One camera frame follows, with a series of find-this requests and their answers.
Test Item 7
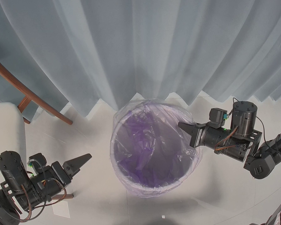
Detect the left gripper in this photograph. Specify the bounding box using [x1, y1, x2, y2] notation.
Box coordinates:
[26, 153, 93, 204]

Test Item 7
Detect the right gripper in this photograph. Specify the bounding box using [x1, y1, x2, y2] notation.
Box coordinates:
[178, 122, 233, 150]

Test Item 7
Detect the purple plastic bag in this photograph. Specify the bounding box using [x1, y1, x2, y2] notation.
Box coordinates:
[110, 99, 204, 198]

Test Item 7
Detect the white trash bin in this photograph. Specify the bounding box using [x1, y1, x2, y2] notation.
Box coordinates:
[110, 102, 195, 192]

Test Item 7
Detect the cream wooden chair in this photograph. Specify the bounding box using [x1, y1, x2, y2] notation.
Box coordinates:
[0, 53, 74, 200]

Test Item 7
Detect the blue-green curtain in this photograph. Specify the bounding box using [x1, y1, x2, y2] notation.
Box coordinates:
[0, 0, 281, 118]

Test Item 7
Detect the black cable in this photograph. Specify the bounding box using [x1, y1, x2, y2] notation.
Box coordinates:
[20, 178, 68, 222]
[255, 116, 275, 154]

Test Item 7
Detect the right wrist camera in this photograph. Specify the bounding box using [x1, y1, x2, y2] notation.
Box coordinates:
[209, 107, 228, 129]

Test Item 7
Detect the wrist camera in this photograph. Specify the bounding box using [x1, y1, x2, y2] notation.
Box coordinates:
[209, 107, 228, 129]
[28, 152, 48, 174]

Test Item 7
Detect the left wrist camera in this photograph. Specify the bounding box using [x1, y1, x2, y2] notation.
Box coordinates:
[28, 152, 48, 174]

